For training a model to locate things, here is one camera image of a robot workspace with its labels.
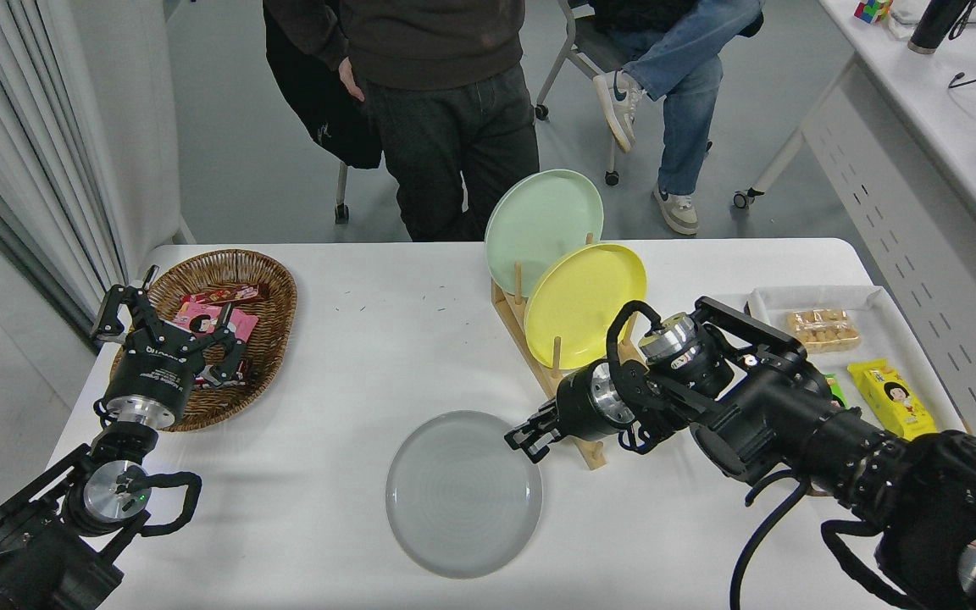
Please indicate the brown wicker basket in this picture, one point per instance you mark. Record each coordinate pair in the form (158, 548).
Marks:
(268, 288)

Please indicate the white rectangular tray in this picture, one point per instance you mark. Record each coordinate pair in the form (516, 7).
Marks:
(878, 305)

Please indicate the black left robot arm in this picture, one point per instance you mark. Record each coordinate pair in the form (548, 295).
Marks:
(22, 551)

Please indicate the grey plate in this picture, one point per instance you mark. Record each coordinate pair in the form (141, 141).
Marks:
(463, 496)

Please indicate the yellow snack packet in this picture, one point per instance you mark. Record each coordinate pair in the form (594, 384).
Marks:
(890, 398)

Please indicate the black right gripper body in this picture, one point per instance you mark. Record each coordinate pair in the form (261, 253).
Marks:
(577, 411)

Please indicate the dark red snack bar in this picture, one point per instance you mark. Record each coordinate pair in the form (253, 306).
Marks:
(225, 295)

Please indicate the colourful puzzle cube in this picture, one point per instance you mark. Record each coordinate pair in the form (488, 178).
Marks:
(871, 10)

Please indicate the grey wheeled office chair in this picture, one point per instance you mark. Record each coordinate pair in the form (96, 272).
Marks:
(602, 51)

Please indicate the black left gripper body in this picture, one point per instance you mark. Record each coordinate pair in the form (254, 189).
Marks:
(153, 377)

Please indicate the standing person's hand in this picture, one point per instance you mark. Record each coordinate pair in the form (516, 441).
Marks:
(352, 80)

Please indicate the green snack packet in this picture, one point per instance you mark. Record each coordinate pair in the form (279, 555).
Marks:
(835, 390)

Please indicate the black flask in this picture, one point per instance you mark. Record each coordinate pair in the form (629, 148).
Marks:
(933, 25)

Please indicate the pale pleated curtain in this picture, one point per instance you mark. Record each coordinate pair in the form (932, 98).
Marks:
(13, 127)

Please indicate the pink snack packet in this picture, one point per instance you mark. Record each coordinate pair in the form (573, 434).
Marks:
(200, 320)

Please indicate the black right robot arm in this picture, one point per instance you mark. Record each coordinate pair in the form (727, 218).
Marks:
(793, 424)

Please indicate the white desk with perforated panel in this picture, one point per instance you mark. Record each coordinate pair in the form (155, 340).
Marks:
(920, 169)

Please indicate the standing person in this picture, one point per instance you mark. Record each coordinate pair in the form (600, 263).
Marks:
(446, 127)

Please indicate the wooden plate rack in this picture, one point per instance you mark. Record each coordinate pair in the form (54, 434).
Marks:
(532, 352)

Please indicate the chair leg with caster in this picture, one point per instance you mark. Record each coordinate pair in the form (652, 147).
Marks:
(341, 191)

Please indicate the pale green plate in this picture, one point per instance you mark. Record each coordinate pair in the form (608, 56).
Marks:
(539, 220)

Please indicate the clear packet of tan snacks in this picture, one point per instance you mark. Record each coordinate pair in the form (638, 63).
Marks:
(823, 330)

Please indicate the yellow plate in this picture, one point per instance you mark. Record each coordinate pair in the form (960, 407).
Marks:
(581, 301)

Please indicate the seated person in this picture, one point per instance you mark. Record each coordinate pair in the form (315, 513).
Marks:
(691, 85)

